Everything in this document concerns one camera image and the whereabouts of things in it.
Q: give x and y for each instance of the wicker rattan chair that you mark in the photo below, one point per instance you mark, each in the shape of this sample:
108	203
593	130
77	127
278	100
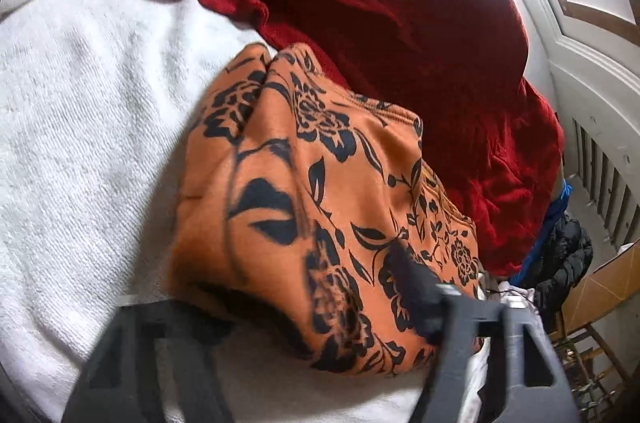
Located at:
605	283

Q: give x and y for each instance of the orange floral shirt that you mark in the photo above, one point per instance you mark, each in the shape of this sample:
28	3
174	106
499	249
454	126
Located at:
300	203

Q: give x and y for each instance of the white towel blanket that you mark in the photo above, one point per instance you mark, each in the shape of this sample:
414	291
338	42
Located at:
90	128

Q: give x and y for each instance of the red quilted blanket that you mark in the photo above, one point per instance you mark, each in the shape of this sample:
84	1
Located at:
400	28

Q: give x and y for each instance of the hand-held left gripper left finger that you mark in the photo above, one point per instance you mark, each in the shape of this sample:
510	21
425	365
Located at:
145	353

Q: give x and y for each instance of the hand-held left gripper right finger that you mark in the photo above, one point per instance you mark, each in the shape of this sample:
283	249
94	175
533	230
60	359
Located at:
420	303

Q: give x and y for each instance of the blue garment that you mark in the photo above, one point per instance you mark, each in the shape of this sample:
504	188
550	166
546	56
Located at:
550	223

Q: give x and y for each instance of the black puffer jacket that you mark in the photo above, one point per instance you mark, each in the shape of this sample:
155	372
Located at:
560	258

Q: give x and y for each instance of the pale pink cloth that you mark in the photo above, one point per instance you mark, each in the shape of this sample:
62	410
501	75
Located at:
510	298

